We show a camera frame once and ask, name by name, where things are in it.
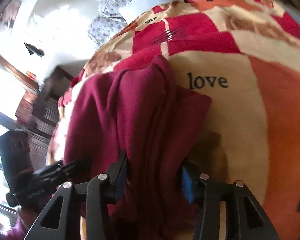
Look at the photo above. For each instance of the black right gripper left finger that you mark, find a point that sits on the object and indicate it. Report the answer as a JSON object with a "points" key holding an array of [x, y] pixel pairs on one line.
{"points": [[61, 217]]}

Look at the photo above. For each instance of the dark item hanging on wall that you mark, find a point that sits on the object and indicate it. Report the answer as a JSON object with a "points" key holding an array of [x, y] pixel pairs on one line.
{"points": [[34, 50]]}

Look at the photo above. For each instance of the dark wooden bedside table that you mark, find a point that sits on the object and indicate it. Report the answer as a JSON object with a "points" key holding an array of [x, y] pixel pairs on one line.
{"points": [[45, 93]]}

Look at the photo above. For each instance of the red orange patchwork blanket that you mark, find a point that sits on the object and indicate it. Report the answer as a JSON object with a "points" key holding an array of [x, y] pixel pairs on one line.
{"points": [[245, 56]]}

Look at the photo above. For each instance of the white pillow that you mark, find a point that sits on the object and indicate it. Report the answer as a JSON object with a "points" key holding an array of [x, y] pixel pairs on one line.
{"points": [[136, 8]]}

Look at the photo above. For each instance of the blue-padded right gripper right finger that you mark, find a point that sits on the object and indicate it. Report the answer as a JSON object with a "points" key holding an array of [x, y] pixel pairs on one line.
{"points": [[244, 216]]}

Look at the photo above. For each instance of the dark wooden slatted cabinet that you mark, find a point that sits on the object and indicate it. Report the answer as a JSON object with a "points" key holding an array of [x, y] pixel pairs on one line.
{"points": [[39, 138]]}

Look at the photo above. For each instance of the maroon knit sweater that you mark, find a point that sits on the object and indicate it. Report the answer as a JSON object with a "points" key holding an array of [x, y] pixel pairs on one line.
{"points": [[139, 110]]}

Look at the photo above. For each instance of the floral white quilt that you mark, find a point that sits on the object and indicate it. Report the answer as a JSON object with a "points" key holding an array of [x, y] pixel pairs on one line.
{"points": [[108, 22]]}

